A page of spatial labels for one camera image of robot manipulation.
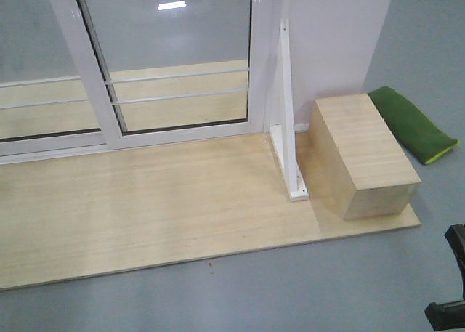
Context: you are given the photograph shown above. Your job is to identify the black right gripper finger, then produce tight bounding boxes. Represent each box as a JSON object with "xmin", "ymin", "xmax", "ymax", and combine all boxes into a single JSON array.
[
  {"xmin": 445, "ymin": 224, "xmax": 464, "ymax": 278},
  {"xmin": 424, "ymin": 300, "xmax": 464, "ymax": 331}
]

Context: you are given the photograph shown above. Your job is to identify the white framed sliding glass door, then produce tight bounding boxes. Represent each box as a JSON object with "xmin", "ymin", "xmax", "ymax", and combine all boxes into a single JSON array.
[{"xmin": 50, "ymin": 0, "xmax": 273, "ymax": 150}]

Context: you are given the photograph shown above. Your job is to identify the green sandbag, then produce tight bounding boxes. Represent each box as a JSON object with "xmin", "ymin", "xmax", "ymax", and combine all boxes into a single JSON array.
[{"xmin": 368, "ymin": 86, "xmax": 460, "ymax": 165}]

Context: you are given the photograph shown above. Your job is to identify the light wooden block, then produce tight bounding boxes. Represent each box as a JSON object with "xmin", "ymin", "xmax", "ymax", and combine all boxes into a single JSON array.
[{"xmin": 308, "ymin": 94, "xmax": 421, "ymax": 220}]

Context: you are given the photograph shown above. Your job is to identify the light plywood base board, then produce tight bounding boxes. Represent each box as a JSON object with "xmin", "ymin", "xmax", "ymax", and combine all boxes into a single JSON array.
[{"xmin": 1, "ymin": 134, "xmax": 420, "ymax": 290}]

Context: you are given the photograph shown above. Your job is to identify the fixed white framed glass panel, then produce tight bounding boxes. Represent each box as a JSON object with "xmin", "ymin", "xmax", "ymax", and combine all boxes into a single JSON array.
[{"xmin": 1, "ymin": 0, "xmax": 105, "ymax": 156}]

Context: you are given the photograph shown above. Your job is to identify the white triangular support bracket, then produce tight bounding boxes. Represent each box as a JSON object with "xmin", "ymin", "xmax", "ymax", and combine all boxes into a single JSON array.
[{"xmin": 269, "ymin": 19, "xmax": 309, "ymax": 201}]

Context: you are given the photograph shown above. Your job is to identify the white door frame post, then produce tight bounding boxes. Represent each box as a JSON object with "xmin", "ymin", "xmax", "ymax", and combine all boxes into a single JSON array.
[{"xmin": 248, "ymin": 0, "xmax": 391, "ymax": 131}]

